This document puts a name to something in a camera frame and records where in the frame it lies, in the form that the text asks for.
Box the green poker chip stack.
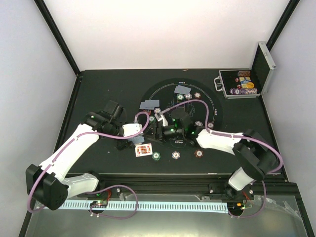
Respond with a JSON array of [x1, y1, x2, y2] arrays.
[[152, 152, 161, 161]]

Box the card boxes in case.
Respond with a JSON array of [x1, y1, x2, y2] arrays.
[[239, 77, 255, 88]]

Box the black aluminium rail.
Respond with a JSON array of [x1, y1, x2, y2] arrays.
[[100, 174, 301, 201]]

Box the blue card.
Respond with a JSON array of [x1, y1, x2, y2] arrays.
[[139, 102, 155, 110], [145, 100, 160, 107], [174, 85, 192, 95]]

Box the aluminium poker case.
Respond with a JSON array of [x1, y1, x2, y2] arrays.
[[213, 41, 277, 99]]

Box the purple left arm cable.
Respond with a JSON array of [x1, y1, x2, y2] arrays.
[[27, 111, 150, 220]]

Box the blue poker chip stack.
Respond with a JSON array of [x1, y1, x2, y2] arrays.
[[172, 151, 180, 159]]

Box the brown chips row in case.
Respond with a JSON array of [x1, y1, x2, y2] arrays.
[[237, 70, 251, 77]]

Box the black left motor block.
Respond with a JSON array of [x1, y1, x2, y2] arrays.
[[103, 100, 124, 120]]

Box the purple chips row in case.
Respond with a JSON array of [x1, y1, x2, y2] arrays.
[[230, 88, 258, 95]]

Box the king of hearts card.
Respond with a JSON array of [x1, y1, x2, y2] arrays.
[[135, 143, 153, 157]]

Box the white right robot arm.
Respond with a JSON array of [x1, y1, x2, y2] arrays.
[[145, 109, 281, 199]]

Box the round black poker mat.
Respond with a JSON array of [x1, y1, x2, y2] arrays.
[[142, 79, 223, 148]]

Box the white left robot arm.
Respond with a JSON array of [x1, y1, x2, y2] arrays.
[[25, 111, 143, 213]]

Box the red poker chip stack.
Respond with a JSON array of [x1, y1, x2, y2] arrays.
[[195, 150, 203, 158]]

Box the white slotted cable duct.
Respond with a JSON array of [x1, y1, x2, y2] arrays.
[[59, 199, 228, 214]]

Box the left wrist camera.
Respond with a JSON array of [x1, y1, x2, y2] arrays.
[[122, 123, 142, 137]]

